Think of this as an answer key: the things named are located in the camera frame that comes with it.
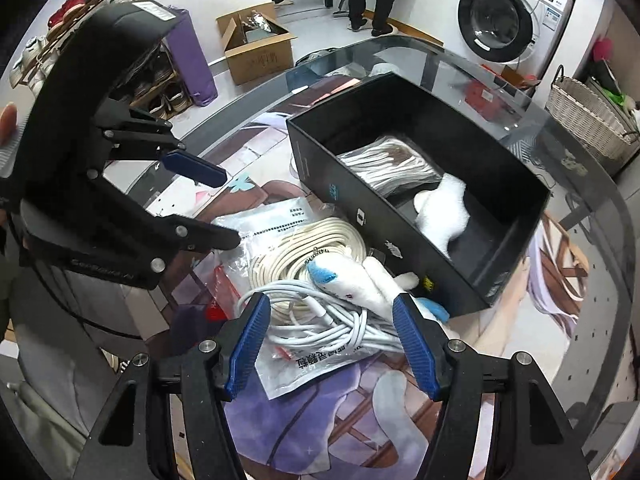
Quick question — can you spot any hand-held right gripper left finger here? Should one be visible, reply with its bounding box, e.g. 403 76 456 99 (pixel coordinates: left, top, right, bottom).
87 292 273 480

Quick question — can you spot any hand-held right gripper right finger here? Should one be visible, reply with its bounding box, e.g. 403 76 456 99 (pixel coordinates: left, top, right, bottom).
391 294 576 480

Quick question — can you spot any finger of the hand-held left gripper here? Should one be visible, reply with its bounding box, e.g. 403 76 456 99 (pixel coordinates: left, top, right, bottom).
92 105 229 187
87 170 242 283

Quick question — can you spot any white cable bundle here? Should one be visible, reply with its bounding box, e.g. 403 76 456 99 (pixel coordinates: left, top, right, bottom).
236 280 406 356

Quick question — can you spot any black cardboard box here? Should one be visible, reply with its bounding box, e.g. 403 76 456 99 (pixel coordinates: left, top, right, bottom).
286 72 551 318

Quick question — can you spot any pink soft object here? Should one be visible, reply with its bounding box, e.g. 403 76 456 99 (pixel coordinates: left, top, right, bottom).
592 37 616 63

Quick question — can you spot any person's left hand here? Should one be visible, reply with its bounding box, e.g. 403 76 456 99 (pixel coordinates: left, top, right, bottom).
0 102 21 148

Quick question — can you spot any silver printed plastic bag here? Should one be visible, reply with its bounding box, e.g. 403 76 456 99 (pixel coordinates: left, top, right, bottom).
210 197 336 281

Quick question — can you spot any clear bag with red label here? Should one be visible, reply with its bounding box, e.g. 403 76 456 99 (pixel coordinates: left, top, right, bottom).
207 265 241 323

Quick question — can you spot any white printed plastic bag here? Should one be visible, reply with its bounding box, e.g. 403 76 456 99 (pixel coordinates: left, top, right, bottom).
255 340 401 401

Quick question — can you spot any white and blue shark plush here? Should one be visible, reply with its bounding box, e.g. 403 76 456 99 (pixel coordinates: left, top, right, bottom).
306 255 451 333

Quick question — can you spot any purple rolled yoga mat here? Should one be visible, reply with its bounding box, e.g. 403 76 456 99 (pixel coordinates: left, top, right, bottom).
167 10 219 107

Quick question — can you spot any printed table mat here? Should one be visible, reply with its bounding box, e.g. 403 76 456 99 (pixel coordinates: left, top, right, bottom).
125 75 596 480

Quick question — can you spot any brown cardboard box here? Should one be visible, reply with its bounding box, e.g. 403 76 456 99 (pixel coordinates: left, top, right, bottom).
216 4 297 86

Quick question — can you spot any white plush toy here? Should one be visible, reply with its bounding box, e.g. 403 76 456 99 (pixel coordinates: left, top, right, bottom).
414 174 471 256

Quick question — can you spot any grey trash bin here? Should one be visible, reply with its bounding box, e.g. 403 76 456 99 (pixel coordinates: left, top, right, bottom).
295 47 361 81

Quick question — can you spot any person's grey clothing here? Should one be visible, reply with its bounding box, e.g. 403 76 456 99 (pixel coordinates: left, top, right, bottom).
10 270 131 461

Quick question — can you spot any red box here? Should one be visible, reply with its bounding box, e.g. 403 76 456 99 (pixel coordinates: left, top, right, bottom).
465 80 501 111

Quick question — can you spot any white wicker basket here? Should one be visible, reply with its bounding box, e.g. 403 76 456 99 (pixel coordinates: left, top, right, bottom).
545 65 636 176

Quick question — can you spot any white washing machine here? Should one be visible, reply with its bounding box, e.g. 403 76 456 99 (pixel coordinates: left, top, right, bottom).
457 0 581 78

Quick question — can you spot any brown striped cable packet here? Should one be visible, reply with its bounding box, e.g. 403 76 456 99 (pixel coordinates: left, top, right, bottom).
337 136 443 198

